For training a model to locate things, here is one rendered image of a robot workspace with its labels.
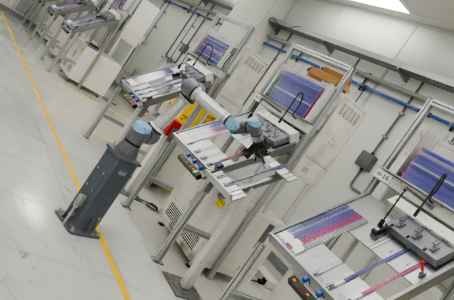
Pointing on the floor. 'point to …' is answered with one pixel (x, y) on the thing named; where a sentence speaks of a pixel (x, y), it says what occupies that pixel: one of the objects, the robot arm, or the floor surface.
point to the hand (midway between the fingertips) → (260, 166)
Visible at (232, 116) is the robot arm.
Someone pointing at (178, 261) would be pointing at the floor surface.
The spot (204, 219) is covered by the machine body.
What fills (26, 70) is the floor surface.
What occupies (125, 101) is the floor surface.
